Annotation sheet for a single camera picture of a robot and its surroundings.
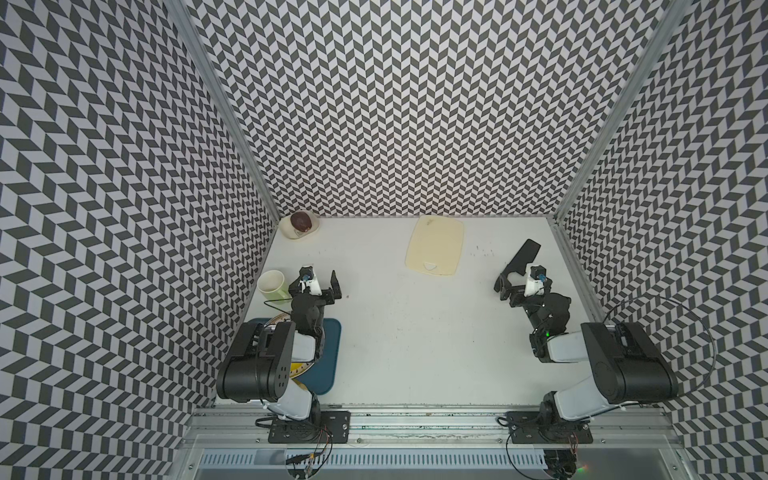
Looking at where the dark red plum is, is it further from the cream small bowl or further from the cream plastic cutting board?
the cream plastic cutting board

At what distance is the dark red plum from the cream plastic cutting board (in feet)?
1.33

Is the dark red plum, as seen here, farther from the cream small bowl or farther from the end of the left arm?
the end of the left arm

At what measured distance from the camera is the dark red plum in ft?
3.76

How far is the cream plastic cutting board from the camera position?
106 cm
